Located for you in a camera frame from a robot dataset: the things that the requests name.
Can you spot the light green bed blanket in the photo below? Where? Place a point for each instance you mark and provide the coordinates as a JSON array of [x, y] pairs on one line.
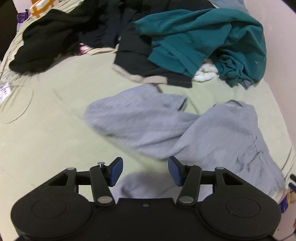
[[43, 131]]

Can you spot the white fluffy cloth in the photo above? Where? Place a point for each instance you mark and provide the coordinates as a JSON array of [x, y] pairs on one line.
[[206, 72]]

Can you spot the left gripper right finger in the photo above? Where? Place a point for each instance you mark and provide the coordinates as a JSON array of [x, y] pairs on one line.
[[187, 177]]

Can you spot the black garment with beige trim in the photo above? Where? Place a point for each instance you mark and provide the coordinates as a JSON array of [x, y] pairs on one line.
[[132, 62]]

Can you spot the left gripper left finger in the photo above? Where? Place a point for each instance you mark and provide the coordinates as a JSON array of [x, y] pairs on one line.
[[102, 177]]

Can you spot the dark navy garment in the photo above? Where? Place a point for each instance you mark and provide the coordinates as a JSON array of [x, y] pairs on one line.
[[111, 17]]

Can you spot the black fuzzy garment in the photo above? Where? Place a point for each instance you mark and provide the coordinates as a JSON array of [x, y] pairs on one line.
[[46, 38]]

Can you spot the teal sweatshirt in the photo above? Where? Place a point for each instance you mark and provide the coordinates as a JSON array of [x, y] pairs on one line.
[[233, 40]]

